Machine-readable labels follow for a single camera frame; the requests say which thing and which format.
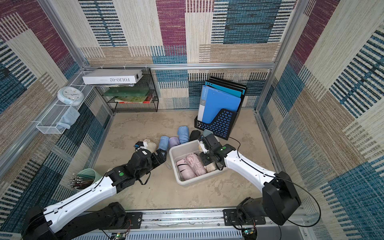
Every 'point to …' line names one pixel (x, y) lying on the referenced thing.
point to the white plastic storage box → (179, 152)
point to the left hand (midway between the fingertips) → (163, 154)
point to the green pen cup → (86, 177)
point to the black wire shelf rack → (140, 97)
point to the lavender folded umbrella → (173, 141)
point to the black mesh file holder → (222, 126)
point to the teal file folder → (237, 93)
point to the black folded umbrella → (194, 135)
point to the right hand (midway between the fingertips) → (204, 154)
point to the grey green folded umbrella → (207, 132)
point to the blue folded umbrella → (183, 134)
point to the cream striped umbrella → (210, 167)
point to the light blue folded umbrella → (164, 142)
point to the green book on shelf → (127, 91)
